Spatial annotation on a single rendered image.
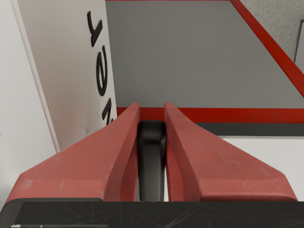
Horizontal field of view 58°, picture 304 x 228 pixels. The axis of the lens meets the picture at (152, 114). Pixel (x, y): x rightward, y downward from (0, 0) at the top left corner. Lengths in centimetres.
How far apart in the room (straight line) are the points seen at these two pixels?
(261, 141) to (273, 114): 7
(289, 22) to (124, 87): 83
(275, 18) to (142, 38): 63
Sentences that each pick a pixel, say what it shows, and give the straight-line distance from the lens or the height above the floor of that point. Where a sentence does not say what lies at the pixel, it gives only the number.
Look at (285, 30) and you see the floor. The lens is 115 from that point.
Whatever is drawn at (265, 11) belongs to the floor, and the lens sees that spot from 110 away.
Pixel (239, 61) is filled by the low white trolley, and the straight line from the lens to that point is 52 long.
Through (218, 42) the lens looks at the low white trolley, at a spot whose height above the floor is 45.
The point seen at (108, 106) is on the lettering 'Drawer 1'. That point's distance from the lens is 18.
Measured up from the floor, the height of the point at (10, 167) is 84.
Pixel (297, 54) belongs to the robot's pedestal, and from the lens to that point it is 120.
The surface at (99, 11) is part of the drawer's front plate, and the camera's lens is 16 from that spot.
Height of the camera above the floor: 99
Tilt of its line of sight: 53 degrees down
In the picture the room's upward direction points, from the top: 178 degrees counter-clockwise
